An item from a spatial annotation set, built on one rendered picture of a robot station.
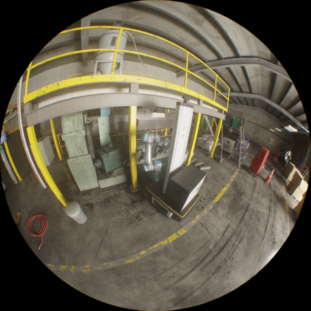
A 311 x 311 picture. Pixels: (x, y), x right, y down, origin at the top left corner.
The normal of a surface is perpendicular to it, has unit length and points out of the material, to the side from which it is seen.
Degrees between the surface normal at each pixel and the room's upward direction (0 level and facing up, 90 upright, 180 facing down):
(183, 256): 0
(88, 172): 90
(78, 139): 90
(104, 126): 90
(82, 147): 90
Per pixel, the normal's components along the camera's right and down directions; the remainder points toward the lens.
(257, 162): -0.98, 0.04
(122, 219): 0.07, -0.87
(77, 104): 0.53, 0.44
